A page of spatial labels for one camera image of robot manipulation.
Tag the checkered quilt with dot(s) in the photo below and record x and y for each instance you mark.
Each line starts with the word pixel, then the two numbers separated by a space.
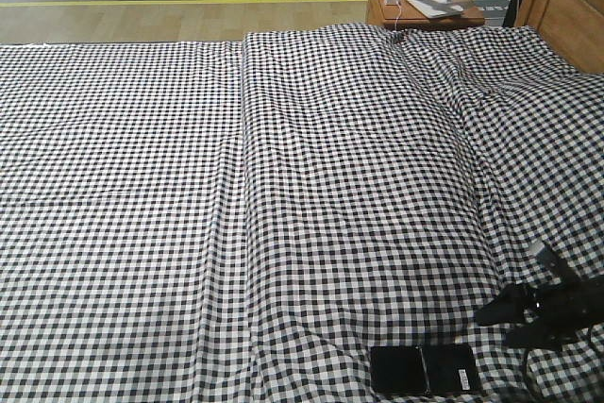
pixel 394 182

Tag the wooden headboard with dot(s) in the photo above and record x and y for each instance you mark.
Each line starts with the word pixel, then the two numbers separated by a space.
pixel 572 28

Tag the checkered bed sheet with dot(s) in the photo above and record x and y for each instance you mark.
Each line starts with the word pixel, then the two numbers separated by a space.
pixel 123 271

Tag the black foldable phone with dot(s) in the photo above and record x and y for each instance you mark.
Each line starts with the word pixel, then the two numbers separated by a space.
pixel 424 370

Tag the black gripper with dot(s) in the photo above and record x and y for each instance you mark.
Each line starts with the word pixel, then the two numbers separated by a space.
pixel 561 312

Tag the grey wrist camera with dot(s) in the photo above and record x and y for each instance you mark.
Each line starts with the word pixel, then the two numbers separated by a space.
pixel 544 255

